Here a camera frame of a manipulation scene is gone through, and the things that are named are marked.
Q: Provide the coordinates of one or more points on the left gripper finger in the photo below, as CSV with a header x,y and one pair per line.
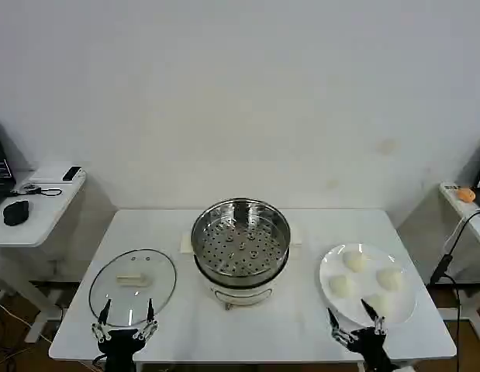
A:
x,y
150,314
105,314

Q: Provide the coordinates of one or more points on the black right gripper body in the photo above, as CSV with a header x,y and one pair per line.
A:
x,y
371,346

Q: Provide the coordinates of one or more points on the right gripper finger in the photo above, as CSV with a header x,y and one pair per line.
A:
x,y
371,313
334,323

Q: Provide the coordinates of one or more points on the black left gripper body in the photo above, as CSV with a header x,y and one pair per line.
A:
x,y
119,343

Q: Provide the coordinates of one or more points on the white steamed bun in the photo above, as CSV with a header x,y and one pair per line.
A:
x,y
354,261
341,286
390,279
381,304

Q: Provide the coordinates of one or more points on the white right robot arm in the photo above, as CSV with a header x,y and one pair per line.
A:
x,y
406,368

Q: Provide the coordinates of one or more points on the white round plate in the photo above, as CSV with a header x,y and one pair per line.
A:
x,y
402,306

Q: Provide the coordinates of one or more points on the white electric cooker pot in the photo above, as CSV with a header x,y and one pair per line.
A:
x,y
239,292

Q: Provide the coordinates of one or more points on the steel perforated steamer basket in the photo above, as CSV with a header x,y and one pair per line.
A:
x,y
239,248

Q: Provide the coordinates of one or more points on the white side desk with monitor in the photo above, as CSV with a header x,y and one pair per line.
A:
x,y
42,221

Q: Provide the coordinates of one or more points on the black computer mouse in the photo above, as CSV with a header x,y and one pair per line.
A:
x,y
16,213

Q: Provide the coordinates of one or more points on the white side desk with orange object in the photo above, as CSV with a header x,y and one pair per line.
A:
x,y
470,221

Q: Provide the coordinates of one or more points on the black and white phone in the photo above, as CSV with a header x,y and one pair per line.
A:
x,y
72,173

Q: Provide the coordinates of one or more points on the flat white box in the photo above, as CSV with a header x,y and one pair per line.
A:
x,y
45,174

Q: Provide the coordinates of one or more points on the orange round object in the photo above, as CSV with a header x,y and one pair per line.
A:
x,y
466,194

